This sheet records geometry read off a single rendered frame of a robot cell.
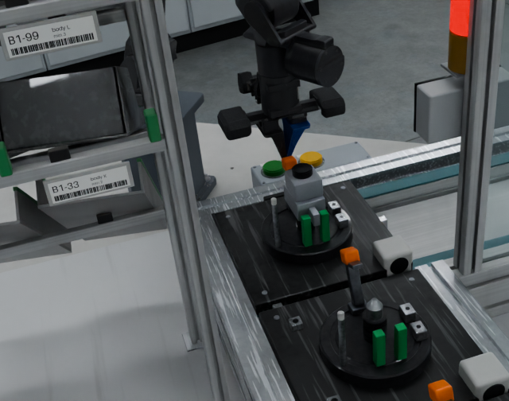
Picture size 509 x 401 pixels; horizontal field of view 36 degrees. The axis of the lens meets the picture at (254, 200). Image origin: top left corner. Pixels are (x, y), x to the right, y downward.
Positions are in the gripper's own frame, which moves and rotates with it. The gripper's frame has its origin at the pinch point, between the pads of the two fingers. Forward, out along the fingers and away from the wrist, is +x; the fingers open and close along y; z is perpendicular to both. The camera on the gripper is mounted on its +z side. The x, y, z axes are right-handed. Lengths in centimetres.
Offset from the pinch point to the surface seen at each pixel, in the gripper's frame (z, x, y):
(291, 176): -8.6, 0.8, 1.8
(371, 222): -9.3, 12.3, -10.4
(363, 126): 179, 109, -87
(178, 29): 297, 95, -31
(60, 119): -24.6, -23.7, 30.8
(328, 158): 12.8, 13.3, -11.7
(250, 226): -2.5, 12.3, 7.5
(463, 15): -21.8, -24.3, -17.1
